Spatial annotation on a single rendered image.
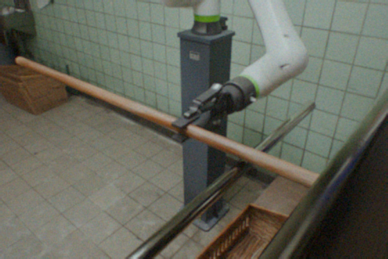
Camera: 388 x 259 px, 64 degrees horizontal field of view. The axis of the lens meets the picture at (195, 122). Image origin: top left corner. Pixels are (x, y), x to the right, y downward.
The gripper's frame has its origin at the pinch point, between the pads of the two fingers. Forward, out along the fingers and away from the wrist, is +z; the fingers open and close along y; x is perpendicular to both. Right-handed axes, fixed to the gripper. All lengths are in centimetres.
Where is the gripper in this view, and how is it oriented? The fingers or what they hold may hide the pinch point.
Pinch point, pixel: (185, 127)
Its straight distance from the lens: 74.2
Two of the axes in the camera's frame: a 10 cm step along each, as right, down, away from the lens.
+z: -6.2, 4.0, -6.7
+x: -7.8, -3.1, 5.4
